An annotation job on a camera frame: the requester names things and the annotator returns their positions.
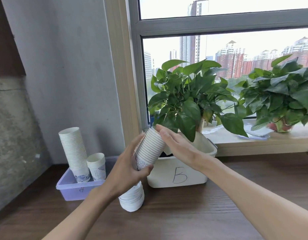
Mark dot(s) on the person's left hand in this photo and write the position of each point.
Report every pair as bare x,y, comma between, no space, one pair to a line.
121,169

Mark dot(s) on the person's right hand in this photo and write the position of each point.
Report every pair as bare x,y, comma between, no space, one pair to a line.
181,148

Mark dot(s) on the person's right fingers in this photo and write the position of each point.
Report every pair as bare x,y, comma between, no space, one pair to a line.
166,136

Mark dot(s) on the person's left thumb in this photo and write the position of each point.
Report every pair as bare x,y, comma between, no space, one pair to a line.
145,171

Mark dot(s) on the ribbed stack of paper cups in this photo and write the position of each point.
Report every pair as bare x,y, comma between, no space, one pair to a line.
150,149

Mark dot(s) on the person's right forearm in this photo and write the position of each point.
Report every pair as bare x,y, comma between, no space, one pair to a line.
249,197

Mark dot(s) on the person's left forearm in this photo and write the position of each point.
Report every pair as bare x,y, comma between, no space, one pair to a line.
86,212

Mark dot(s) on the upturned stack of paper cups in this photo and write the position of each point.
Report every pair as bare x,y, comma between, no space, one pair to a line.
132,199

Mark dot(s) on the white plastic bin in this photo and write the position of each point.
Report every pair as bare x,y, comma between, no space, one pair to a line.
179,172

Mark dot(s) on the beige plant pot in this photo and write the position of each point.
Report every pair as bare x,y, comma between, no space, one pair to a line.
201,124

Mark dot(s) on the green pothos plant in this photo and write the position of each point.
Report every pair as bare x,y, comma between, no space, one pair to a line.
189,97
281,94

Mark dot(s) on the short stack of paper cups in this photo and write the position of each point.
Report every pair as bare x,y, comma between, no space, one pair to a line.
97,167

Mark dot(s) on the tall stack of paper cups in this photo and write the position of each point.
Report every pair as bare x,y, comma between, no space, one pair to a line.
74,152

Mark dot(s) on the purple plastic bin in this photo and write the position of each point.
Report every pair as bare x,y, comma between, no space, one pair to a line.
74,191

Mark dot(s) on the white papers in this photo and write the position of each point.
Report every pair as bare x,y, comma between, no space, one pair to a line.
256,133

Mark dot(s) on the pink plant pot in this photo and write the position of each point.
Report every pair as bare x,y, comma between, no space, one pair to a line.
279,126

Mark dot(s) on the grey window frame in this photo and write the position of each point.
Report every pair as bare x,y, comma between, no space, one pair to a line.
219,23

